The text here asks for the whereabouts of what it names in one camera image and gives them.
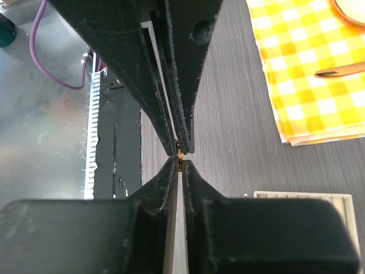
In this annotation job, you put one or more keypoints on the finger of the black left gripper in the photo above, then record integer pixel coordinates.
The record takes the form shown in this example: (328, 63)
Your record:
(113, 29)
(189, 26)

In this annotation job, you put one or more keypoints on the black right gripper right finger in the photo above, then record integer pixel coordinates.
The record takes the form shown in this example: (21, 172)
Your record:
(249, 235)

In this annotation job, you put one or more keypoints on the beige jewelry drawer tray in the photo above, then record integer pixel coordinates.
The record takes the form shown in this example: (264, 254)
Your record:
(330, 206)

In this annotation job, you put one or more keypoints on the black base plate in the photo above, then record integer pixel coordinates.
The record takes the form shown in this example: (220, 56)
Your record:
(118, 150)

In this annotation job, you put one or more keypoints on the yellow white checkered cloth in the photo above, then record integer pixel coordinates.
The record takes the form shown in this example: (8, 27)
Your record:
(296, 39)

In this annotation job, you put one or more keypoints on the bird pattern ceramic plate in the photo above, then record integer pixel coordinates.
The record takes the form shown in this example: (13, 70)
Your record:
(351, 10)

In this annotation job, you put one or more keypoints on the gold knife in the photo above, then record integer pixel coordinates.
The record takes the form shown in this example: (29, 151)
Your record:
(341, 70)

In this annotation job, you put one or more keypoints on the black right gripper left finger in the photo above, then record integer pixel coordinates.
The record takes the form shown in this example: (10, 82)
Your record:
(132, 235)

